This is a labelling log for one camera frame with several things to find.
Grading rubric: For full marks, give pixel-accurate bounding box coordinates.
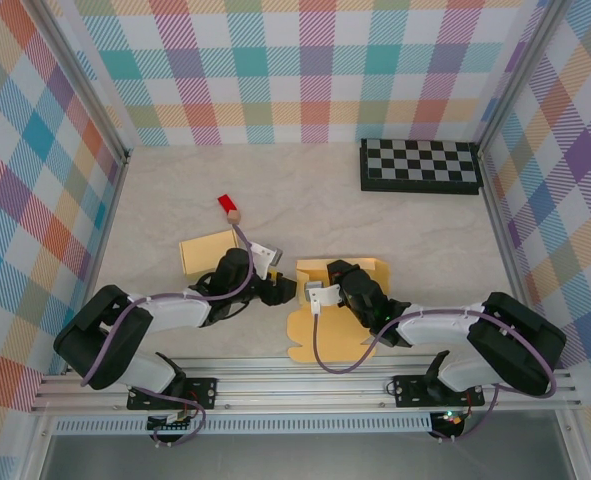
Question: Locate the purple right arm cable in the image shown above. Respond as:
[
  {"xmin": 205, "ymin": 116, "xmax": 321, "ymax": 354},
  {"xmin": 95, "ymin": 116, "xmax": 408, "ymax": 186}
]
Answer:
[{"xmin": 312, "ymin": 307, "xmax": 559, "ymax": 444}]

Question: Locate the yellow paper box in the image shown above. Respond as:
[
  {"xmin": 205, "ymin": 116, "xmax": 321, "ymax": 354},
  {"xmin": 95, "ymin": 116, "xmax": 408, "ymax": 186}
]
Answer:
[
  {"xmin": 177, "ymin": 228, "xmax": 237, "ymax": 277},
  {"xmin": 284, "ymin": 256, "xmax": 393, "ymax": 365}
]

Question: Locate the black grey chessboard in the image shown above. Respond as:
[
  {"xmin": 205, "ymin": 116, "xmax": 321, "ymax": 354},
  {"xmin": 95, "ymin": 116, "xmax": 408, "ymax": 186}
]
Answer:
[{"xmin": 358, "ymin": 138, "xmax": 484, "ymax": 197}]

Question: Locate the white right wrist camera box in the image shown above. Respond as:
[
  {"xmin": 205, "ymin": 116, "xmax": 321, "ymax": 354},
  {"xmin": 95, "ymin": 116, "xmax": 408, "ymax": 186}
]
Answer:
[{"xmin": 304, "ymin": 278, "xmax": 345, "ymax": 317}]

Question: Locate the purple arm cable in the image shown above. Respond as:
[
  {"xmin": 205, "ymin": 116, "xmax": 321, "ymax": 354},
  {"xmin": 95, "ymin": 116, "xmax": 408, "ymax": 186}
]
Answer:
[
  {"xmin": 312, "ymin": 307, "xmax": 559, "ymax": 444},
  {"xmin": 80, "ymin": 222, "xmax": 254, "ymax": 448}
]

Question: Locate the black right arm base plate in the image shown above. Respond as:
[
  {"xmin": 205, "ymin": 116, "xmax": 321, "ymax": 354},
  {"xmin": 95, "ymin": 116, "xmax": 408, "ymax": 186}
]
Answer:
[{"xmin": 392, "ymin": 374, "xmax": 486, "ymax": 408}]

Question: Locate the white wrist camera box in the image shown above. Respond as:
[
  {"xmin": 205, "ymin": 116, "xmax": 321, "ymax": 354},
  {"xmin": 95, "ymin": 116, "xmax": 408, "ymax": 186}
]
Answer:
[
  {"xmin": 304, "ymin": 278, "xmax": 345, "ymax": 317},
  {"xmin": 248, "ymin": 241, "xmax": 285, "ymax": 280}
]

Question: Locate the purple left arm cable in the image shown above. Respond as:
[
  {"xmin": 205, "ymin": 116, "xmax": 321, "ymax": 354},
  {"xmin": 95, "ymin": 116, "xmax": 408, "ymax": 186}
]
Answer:
[{"xmin": 80, "ymin": 222, "xmax": 254, "ymax": 448}]

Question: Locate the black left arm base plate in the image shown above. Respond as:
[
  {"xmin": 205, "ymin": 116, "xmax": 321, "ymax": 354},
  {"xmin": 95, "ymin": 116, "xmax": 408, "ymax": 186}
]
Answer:
[{"xmin": 126, "ymin": 377, "xmax": 219, "ymax": 412}]

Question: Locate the aluminium corner post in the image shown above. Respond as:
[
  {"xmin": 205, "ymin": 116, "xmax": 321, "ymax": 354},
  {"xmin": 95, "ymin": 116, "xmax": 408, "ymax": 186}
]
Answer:
[
  {"xmin": 33, "ymin": 0, "xmax": 132, "ymax": 166},
  {"xmin": 476, "ymin": 0, "xmax": 574, "ymax": 159}
]

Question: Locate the aluminium side rail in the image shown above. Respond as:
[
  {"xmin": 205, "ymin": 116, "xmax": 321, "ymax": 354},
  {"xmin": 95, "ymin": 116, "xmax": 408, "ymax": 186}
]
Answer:
[
  {"xmin": 478, "ymin": 149, "xmax": 547, "ymax": 369},
  {"xmin": 63, "ymin": 152, "xmax": 132, "ymax": 375}
]

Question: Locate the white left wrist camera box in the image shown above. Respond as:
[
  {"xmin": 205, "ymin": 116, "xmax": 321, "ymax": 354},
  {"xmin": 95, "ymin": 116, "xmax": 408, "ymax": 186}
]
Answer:
[{"xmin": 248, "ymin": 241, "xmax": 285, "ymax": 280}]

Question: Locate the perforated metal cable tray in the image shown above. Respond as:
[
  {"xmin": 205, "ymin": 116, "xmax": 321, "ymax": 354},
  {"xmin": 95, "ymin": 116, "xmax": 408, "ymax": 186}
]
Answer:
[{"xmin": 52, "ymin": 417, "xmax": 435, "ymax": 435}]

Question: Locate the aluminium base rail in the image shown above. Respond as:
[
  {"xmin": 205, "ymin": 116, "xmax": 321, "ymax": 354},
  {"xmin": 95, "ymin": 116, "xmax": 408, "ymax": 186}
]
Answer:
[{"xmin": 29, "ymin": 354, "xmax": 584, "ymax": 415}]

